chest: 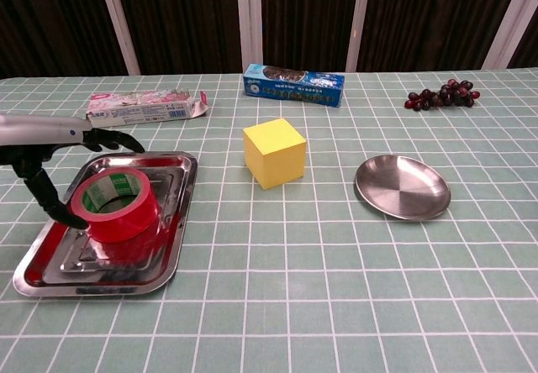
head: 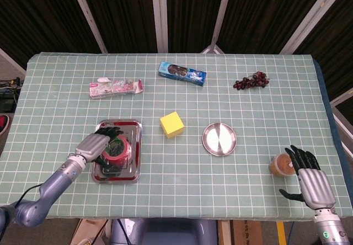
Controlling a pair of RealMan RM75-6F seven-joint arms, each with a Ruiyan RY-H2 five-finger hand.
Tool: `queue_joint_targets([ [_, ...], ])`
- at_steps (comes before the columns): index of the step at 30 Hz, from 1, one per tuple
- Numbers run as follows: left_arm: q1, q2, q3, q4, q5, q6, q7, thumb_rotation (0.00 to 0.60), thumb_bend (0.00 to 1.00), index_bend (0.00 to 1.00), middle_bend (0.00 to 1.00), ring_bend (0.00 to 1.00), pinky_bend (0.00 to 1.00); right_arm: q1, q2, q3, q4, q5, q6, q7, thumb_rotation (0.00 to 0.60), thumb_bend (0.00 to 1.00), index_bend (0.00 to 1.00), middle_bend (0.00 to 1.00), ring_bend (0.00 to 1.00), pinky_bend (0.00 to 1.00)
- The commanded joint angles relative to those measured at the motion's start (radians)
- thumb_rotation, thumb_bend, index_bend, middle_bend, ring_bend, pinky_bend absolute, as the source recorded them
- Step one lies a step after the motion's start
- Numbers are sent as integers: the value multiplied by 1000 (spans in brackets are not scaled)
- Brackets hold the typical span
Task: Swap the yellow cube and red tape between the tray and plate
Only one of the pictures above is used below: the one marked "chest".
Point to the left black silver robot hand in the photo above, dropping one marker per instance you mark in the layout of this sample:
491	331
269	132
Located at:
38	131

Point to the red tape roll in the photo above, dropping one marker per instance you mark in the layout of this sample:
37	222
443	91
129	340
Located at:
126	226

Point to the yellow cube block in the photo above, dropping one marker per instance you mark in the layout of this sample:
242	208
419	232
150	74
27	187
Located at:
273	154

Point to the pink floral carton box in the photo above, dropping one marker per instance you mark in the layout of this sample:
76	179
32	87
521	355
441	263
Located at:
138	110

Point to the rectangular steel tray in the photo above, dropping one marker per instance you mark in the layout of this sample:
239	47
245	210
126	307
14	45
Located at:
126	276

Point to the blue cookie box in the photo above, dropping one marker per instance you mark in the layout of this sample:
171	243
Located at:
294	91

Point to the green checked tablecloth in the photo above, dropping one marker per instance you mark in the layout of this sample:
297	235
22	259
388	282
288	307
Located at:
294	285

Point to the round steel plate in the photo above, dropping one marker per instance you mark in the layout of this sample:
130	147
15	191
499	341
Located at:
403	188

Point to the dark red grape bunch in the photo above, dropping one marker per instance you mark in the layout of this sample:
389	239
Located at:
445	96

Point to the white frame post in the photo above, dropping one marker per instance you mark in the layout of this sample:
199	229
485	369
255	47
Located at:
248	20
119	24
510	20
359	20

